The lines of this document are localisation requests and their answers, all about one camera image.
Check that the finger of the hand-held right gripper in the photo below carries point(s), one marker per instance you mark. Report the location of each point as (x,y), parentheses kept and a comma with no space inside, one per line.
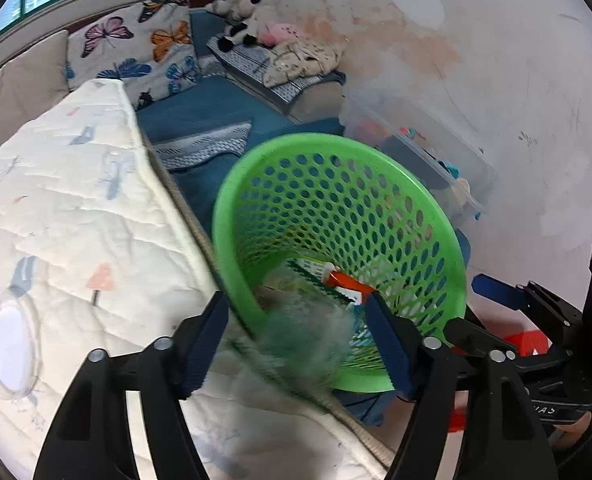
(495,290)
(470,335)

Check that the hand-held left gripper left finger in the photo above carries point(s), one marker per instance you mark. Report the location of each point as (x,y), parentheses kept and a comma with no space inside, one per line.
(203,350)

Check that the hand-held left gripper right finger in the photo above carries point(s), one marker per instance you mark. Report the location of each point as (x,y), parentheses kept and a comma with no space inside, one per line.
(390,350)

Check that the orange snack wrapper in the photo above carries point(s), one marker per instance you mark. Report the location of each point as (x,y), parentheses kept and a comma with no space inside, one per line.
(348,282)

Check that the green plastic basket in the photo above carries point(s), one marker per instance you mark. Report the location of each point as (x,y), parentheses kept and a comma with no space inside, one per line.
(326,185)

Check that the person's right hand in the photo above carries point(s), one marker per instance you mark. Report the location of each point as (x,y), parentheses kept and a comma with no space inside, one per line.
(573,435)

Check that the red plastic stool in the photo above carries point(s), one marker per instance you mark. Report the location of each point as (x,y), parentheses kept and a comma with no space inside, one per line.
(530,342)

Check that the clear plastic storage box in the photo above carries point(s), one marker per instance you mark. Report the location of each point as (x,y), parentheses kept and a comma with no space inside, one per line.
(425,160)

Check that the blue striped sofa cover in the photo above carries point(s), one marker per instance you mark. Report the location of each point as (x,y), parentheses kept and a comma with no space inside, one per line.
(201,110)

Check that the cream patterned cloth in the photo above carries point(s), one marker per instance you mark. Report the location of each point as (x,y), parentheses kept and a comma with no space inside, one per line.
(301,62)

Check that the butterfly print pillow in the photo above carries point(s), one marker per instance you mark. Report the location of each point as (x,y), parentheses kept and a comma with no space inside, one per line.
(126,45)

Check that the beige cushion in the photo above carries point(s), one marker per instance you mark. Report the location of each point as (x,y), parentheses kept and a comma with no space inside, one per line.
(21,90)

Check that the pink plush toy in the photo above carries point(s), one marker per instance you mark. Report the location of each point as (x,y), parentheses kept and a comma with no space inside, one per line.
(283,34)

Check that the black and white cow plush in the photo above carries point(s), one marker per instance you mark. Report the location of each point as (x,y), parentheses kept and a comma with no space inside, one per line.
(248,20)

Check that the grey and white plush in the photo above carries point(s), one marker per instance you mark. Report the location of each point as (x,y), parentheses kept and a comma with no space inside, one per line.
(223,5)

